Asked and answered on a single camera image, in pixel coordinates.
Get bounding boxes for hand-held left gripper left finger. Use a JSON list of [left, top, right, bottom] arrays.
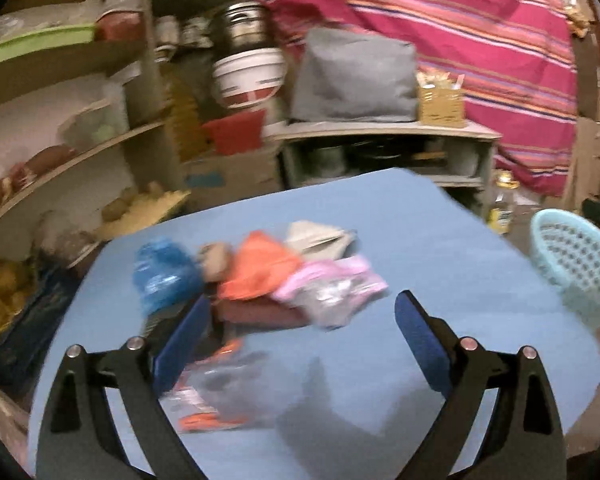
[[35, 294, 213, 480]]

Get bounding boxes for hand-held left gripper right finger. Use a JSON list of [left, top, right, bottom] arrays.
[[394, 290, 567, 480]]

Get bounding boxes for clear orange-edged wrapper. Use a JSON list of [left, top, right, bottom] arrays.
[[160, 340, 281, 433]]

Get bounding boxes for blue plastic bag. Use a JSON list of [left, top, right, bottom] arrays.
[[132, 239, 206, 317]]

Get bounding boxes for dark red wrapper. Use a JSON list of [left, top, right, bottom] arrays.
[[215, 300, 308, 331]]

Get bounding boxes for brown wrapper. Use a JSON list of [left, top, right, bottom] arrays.
[[197, 242, 233, 281]]

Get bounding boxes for pink wrapper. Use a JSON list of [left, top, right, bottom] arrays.
[[272, 255, 388, 330]]

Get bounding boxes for orange wrapper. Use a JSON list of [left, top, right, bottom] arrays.
[[216, 231, 303, 302]]

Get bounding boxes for beige wrapper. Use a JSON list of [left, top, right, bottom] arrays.
[[284, 220, 357, 263]]

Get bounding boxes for light blue plastic basket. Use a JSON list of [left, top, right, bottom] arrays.
[[530, 208, 600, 331]]

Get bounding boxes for blue tablecloth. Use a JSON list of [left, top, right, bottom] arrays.
[[27, 167, 600, 480]]

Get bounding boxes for yellow egg tray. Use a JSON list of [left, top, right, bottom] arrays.
[[100, 182, 191, 241]]

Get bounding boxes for clear bottle yellow label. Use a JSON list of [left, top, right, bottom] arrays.
[[487, 170, 521, 236]]

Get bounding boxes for blue crate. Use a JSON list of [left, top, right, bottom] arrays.
[[0, 265, 81, 386]]

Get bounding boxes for cardboard box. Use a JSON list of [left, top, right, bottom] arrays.
[[185, 150, 281, 206]]

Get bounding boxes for pile of potatoes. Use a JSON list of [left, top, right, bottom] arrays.
[[0, 257, 36, 346]]

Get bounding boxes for black cooking pot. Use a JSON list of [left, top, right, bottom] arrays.
[[300, 144, 353, 183]]

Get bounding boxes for grey shelf table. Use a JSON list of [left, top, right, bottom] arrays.
[[267, 120, 503, 191]]

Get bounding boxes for red plastic basin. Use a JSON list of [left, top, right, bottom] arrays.
[[202, 110, 267, 156]]

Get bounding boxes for woven yellow basket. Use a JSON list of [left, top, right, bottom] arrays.
[[416, 71, 468, 128]]

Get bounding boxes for yellow oil jug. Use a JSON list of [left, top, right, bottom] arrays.
[[167, 72, 206, 161]]

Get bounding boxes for stacked cardboard sheets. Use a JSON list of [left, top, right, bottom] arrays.
[[562, 110, 600, 211]]

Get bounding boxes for wooden shelf unit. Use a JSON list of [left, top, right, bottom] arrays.
[[0, 0, 191, 261]]

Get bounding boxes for grey fabric cover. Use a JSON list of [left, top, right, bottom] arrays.
[[289, 27, 420, 123]]

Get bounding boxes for white plastic bucket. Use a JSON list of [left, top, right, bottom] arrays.
[[211, 50, 287, 110]]

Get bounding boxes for red striped blanket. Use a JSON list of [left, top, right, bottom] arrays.
[[240, 0, 581, 198]]

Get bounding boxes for metal pot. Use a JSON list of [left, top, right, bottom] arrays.
[[211, 2, 271, 53]]

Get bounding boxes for red container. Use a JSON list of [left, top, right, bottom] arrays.
[[97, 10, 146, 41]]

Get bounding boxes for green plastic tub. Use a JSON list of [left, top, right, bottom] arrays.
[[0, 24, 98, 67]]

